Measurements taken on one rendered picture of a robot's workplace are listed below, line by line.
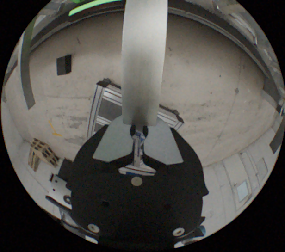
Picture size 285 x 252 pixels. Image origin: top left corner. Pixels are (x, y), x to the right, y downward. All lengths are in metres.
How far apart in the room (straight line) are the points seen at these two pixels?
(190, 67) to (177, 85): 0.23
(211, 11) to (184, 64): 0.77
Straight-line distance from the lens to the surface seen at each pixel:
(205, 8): 0.34
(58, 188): 0.36
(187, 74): 1.04
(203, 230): 0.66
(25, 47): 0.26
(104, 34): 1.02
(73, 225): 0.52
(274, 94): 2.68
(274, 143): 0.24
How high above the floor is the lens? 0.93
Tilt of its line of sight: 59 degrees down
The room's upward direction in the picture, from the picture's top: 180 degrees clockwise
